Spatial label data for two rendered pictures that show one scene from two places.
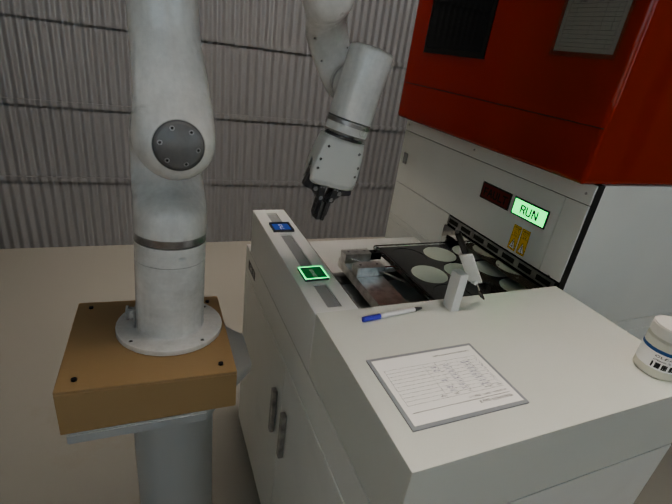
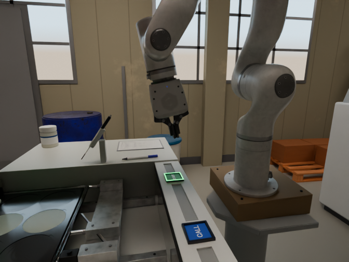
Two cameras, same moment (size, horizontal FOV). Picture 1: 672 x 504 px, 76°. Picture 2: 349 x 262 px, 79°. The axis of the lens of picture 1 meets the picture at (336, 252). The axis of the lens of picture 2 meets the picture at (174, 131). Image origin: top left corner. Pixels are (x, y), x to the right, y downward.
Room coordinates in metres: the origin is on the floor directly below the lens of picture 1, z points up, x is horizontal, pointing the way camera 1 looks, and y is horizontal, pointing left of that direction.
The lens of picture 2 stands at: (1.45, 0.20, 1.26)
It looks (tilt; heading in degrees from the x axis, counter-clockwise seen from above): 13 degrees down; 194
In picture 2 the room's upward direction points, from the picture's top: straight up
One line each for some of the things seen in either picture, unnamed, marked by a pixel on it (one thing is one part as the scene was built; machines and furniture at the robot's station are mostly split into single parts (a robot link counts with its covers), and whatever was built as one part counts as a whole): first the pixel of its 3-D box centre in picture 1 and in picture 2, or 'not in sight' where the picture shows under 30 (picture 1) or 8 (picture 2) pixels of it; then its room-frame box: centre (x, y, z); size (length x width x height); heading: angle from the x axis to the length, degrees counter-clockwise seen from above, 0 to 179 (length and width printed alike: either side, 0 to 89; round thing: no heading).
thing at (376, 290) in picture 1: (379, 293); (107, 220); (0.97, -0.13, 0.87); 0.36 x 0.08 x 0.03; 26
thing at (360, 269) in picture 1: (368, 268); (103, 228); (1.04, -0.09, 0.89); 0.08 x 0.03 x 0.03; 116
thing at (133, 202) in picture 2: not in sight; (83, 207); (0.89, -0.27, 0.84); 0.50 x 0.02 x 0.03; 116
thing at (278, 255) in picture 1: (293, 274); (182, 221); (0.95, 0.10, 0.89); 0.55 x 0.09 x 0.14; 26
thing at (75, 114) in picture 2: not in sight; (77, 152); (-0.54, -1.48, 0.46); 0.61 x 0.61 x 0.92
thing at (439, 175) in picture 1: (463, 206); not in sight; (1.32, -0.38, 1.02); 0.81 x 0.03 x 0.40; 26
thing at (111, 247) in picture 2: (355, 255); (98, 252); (1.11, -0.06, 0.89); 0.08 x 0.03 x 0.03; 116
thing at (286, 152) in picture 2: not in sight; (313, 157); (-1.88, 1.44, 0.19); 1.05 x 0.72 x 0.38; 114
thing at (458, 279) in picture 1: (465, 279); (97, 144); (0.78, -0.27, 1.03); 0.06 x 0.04 x 0.13; 116
